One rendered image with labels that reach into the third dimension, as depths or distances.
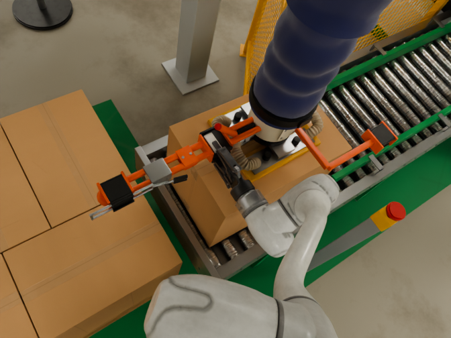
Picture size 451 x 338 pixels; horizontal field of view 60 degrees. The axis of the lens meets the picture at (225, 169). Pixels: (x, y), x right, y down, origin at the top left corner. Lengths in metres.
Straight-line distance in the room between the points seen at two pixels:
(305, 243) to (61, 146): 1.31
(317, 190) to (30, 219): 1.20
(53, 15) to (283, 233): 2.48
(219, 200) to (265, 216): 0.24
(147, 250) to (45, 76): 1.56
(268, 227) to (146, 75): 1.89
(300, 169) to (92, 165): 0.94
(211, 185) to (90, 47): 1.87
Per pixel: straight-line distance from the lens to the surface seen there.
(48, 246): 1.78
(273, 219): 1.16
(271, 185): 1.42
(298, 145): 1.50
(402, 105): 2.52
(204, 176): 1.38
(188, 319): 0.62
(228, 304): 0.63
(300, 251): 0.94
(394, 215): 1.50
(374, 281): 2.61
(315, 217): 1.03
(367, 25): 1.01
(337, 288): 2.48
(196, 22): 2.40
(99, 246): 1.74
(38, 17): 3.20
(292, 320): 0.66
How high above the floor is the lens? 2.22
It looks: 62 degrees down
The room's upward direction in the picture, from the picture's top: 22 degrees clockwise
